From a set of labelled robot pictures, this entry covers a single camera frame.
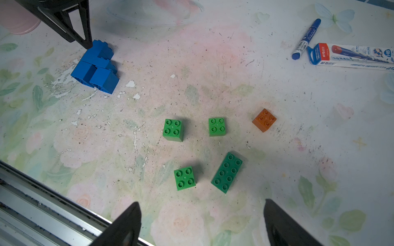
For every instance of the long green lego brick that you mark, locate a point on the long green lego brick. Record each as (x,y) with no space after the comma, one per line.
(227,172)

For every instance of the white toothpaste tube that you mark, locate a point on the white toothpaste tube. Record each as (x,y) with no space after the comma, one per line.
(348,56)

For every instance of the blue marker pen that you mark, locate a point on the blue marker pen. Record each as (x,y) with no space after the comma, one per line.
(302,45)

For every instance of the aluminium front rail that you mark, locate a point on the aluminium front rail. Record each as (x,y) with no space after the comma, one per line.
(32,214)

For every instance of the long blue lego brick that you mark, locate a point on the long blue lego brick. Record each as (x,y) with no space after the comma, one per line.
(100,59)

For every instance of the pink pen bucket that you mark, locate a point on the pink pen bucket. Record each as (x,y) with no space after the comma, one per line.
(16,19)

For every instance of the orange lego brick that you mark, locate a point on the orange lego brick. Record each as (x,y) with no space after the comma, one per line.
(264,120)

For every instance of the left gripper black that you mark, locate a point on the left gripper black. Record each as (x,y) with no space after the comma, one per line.
(77,26)

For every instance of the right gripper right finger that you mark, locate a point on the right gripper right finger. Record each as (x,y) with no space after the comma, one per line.
(283,230)

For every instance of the small blue lego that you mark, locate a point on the small blue lego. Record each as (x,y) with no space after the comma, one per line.
(103,49)

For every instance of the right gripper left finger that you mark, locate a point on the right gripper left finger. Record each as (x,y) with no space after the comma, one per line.
(124,231)

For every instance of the green lego small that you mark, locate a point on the green lego small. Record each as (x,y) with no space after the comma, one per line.
(217,127)

